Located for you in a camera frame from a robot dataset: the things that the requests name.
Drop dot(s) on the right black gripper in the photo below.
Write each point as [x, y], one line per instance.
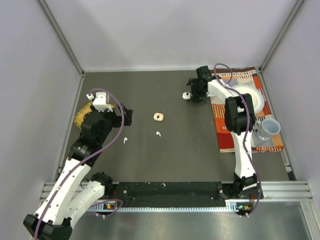
[195, 97]

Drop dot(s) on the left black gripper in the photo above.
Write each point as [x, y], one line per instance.
[127, 116]

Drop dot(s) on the white earbud charging case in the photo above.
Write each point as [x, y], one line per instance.
[186, 95]

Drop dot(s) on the pink earbud charging case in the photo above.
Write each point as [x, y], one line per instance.
[159, 117]

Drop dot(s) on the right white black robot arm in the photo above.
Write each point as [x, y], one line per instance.
[239, 119]

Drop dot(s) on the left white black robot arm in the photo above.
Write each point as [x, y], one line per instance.
[63, 208]

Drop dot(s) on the yellow woven mat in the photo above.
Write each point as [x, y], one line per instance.
[80, 116]

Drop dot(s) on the patterned orange placemat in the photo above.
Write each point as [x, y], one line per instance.
[244, 76]

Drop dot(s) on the white paper plate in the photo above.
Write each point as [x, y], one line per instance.
[257, 97]

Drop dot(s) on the pale blue cup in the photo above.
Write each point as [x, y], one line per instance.
[268, 128]

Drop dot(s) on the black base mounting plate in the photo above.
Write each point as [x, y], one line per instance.
[172, 194]

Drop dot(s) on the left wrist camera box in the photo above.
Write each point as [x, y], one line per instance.
[100, 101]

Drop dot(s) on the grey slotted cable duct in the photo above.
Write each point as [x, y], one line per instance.
[226, 207]

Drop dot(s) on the aluminium front rail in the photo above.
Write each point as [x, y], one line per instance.
[286, 191]

